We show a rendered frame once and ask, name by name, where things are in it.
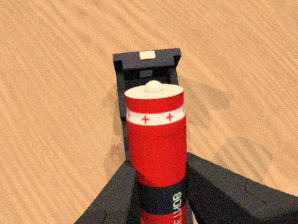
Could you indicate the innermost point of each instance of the red battery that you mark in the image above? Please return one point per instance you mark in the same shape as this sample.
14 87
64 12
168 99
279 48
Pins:
155 117

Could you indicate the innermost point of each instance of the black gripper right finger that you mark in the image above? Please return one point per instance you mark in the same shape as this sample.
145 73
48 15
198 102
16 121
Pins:
218 196

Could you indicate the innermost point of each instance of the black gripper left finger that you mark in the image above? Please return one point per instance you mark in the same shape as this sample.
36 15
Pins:
118 201

